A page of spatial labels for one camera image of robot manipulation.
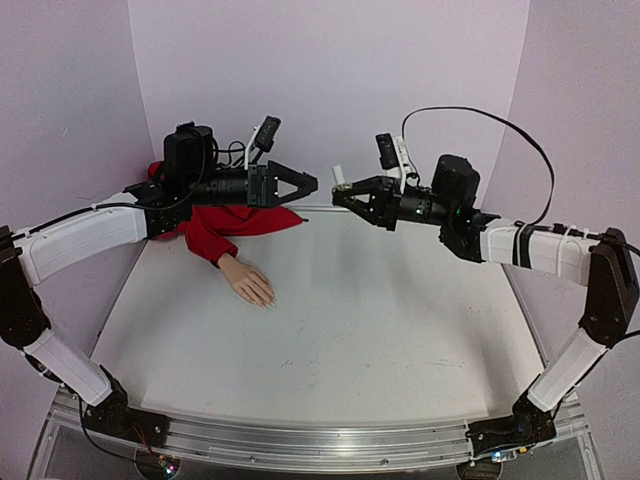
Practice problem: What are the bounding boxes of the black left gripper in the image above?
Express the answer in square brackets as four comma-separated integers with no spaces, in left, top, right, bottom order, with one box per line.
[187,158,322,209]

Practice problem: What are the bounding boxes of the grey nail polish cap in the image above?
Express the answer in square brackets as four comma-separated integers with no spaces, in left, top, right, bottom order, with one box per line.
[332,165,346,185]

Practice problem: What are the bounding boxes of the yellow nail polish bottle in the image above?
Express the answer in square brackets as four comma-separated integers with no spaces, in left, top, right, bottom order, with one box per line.
[332,183,352,193]

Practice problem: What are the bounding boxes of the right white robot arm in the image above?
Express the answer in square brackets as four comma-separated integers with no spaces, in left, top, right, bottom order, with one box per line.
[332,155,639,458]

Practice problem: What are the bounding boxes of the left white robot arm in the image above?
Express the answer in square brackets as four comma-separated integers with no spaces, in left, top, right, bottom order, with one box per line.
[1,116,318,447]

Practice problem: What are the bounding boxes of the red cloth garment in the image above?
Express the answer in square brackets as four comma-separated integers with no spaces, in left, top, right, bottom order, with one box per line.
[146,160,304,269]

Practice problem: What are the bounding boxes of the mannequin hand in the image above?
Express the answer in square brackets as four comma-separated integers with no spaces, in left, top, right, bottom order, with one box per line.
[218,253,276,308]

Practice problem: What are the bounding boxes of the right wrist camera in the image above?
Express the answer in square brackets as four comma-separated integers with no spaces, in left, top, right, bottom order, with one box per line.
[375,133,418,193]

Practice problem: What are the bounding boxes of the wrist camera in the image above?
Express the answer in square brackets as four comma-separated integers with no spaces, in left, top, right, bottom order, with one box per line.
[375,133,418,193]
[243,115,281,169]

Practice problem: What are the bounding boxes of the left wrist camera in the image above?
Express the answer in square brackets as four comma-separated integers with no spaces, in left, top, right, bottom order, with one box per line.
[243,115,281,169]

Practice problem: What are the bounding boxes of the right black camera cable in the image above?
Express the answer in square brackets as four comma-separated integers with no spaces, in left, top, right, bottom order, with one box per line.
[401,105,556,226]

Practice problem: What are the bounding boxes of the aluminium front rail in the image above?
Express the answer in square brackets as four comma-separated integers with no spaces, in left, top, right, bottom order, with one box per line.
[27,388,604,479]

